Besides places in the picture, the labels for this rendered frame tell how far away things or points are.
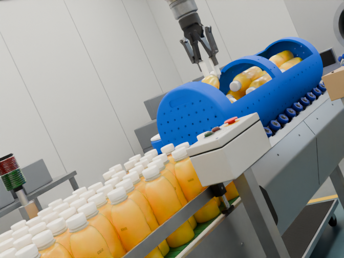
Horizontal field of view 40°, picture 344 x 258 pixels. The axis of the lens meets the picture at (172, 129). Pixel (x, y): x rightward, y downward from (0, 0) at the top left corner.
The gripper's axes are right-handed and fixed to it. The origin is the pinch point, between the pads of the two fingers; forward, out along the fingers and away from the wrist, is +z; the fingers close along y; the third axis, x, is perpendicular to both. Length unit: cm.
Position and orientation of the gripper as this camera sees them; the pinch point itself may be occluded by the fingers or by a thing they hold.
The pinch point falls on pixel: (210, 68)
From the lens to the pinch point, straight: 172.4
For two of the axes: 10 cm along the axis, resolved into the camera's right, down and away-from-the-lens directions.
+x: -5.7, 3.2, -7.6
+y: -7.2, 2.6, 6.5
